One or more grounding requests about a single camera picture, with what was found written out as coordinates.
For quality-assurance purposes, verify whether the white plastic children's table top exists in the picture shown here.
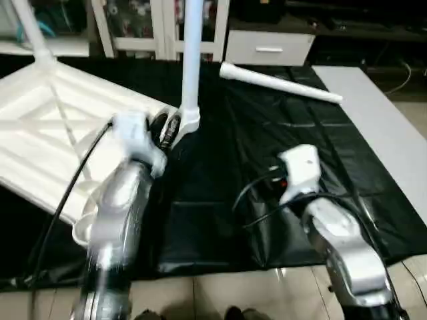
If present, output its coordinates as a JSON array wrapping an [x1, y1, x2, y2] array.
[[0, 59, 201, 245]]

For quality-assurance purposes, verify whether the black plastic work mat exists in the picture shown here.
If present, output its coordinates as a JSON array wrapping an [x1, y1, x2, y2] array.
[[0, 55, 427, 292]]

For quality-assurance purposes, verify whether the white glass door cabinet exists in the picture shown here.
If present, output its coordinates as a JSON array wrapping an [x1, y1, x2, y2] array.
[[89, 0, 232, 63]]

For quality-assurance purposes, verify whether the white side table board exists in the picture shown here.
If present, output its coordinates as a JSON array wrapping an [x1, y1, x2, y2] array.
[[312, 65, 427, 225]]

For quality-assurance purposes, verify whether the white low drawer unit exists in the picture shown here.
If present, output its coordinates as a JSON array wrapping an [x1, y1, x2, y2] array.
[[225, 29, 316, 67]]

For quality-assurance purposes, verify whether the dark right robot foot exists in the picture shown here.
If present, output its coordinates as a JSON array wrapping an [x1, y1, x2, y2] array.
[[223, 306, 265, 320]]

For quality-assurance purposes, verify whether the dark robot foot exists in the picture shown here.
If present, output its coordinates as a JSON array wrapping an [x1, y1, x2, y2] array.
[[133, 309, 165, 320], [223, 306, 265, 320]]

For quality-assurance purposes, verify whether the teal plastic object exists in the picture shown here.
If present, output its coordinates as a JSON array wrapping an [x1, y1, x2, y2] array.
[[16, 19, 58, 39]]

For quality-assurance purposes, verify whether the dark left robot foot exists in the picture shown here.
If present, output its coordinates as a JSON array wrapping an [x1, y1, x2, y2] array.
[[133, 309, 165, 320]]

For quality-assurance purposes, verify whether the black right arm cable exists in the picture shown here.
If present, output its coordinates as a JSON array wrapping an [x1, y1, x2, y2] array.
[[233, 169, 376, 232]]

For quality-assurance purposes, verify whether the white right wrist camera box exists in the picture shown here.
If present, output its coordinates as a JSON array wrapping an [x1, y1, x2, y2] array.
[[276, 145, 323, 205]]

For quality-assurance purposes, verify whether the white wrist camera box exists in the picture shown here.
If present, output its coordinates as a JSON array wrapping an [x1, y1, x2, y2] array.
[[109, 111, 168, 179], [276, 145, 323, 205]]

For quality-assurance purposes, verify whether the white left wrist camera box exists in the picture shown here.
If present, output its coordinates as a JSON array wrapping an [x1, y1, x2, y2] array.
[[109, 111, 168, 179]]

